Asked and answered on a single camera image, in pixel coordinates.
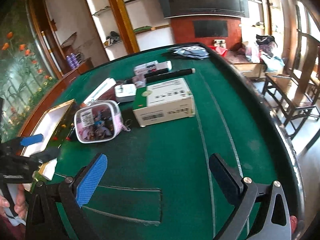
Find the small white pink box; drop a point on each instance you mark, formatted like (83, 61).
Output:
(147, 67)

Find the wooden side cabinet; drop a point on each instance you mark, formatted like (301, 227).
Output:
(75, 72)

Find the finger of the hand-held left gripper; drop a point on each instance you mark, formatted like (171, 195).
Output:
(47, 154)
(31, 140)

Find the dark bundle on shelf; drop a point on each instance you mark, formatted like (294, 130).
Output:
(113, 38)

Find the pile of dark packets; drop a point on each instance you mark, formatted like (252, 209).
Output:
(191, 51)

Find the dark cylindrical tube silver cap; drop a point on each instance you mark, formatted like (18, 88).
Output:
(172, 74)

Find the clear pouch pink trim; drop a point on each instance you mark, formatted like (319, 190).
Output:
(100, 122)

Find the red bag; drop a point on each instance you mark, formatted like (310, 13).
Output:
(221, 51)

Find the small clear pink box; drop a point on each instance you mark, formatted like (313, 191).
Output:
(139, 80)

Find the white slim carton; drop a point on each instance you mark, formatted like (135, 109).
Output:
(100, 90)

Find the green cloth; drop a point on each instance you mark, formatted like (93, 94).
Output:
(142, 28)

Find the small framed object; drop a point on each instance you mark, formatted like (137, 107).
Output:
(219, 43)

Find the purple bottle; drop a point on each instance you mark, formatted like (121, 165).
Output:
(74, 60)
(68, 62)

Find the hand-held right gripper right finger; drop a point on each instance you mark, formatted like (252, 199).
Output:
(225, 177)

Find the black slim stick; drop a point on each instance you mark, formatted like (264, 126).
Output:
(156, 71)

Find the person's left hand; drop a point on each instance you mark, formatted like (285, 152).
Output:
(22, 203)

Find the black wall panel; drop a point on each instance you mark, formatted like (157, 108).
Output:
(211, 28)

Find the floral wall mural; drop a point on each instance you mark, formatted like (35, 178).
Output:
(20, 67)

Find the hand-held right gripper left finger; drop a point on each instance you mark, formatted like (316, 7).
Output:
(91, 180)

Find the dark wooden chair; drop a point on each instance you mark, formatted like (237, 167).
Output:
(315, 80)
(285, 92)

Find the pile of clothes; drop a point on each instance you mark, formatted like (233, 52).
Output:
(267, 51)

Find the dark red foil packet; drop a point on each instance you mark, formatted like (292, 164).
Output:
(108, 96)

